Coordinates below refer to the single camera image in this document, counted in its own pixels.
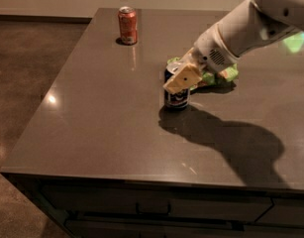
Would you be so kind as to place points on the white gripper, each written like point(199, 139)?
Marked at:
point(209, 53)

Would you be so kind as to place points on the blue pepsi can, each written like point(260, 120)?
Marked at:
point(177, 101)

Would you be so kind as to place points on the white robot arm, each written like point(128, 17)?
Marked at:
point(253, 24)

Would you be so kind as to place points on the green rice chip bag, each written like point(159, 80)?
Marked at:
point(227, 75)

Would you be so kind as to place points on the orange soda can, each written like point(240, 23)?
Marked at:
point(128, 25)

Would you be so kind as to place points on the dark cabinet drawer front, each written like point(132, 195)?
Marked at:
point(183, 204)

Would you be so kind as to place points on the dark right drawer front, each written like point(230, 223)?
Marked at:
point(285, 212)

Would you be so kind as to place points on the black drawer handle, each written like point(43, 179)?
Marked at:
point(162, 208)

